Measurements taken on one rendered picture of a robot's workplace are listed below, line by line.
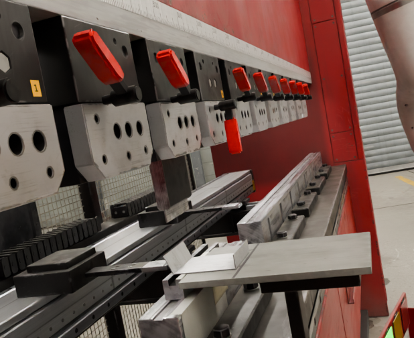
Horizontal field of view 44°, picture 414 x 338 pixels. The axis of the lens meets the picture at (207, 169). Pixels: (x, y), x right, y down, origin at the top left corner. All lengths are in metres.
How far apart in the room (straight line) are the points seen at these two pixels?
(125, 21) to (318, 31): 2.32
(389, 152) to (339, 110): 5.63
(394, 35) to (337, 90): 2.05
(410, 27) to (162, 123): 0.41
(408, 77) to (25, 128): 0.61
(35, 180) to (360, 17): 8.18
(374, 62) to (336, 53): 5.57
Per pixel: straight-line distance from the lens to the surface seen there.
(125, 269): 0.87
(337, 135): 2.91
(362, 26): 8.51
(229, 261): 0.80
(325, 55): 2.92
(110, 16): 0.64
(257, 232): 1.24
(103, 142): 0.54
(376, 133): 8.44
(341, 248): 0.78
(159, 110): 0.70
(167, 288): 0.78
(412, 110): 0.97
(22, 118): 0.44
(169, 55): 0.67
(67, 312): 0.95
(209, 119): 0.90
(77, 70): 0.53
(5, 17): 0.46
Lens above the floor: 1.21
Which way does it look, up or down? 5 degrees down
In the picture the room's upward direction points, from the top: 10 degrees counter-clockwise
